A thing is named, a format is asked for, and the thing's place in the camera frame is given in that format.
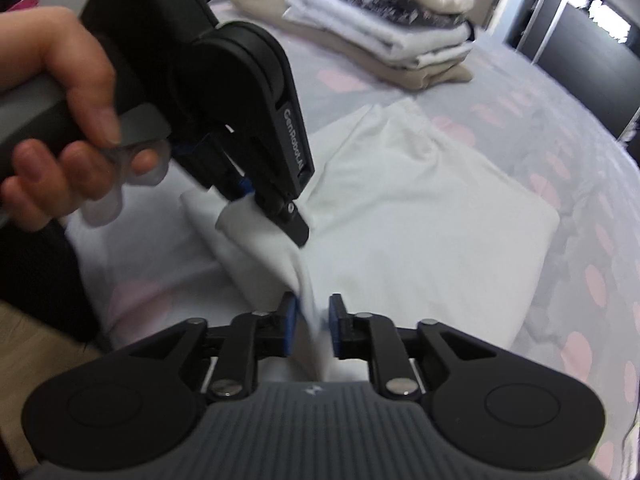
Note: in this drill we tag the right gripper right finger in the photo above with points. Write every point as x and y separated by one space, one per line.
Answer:
374 339

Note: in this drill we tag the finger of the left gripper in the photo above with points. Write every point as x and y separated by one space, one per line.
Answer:
233 184
286 216

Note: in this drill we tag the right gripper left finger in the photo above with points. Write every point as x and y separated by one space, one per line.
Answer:
241 345

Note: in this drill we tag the white t-shirt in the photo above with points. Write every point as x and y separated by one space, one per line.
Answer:
404 221

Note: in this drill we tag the person's left hand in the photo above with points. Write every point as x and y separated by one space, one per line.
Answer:
55 162

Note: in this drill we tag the grey pink-dotted bed cover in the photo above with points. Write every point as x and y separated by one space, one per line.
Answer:
584 316

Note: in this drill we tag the beige folded towel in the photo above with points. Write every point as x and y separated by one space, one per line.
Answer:
270 12

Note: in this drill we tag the dark floral folded garment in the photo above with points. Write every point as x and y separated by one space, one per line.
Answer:
408 13

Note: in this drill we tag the black wardrobe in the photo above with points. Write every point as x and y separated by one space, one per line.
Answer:
589 47

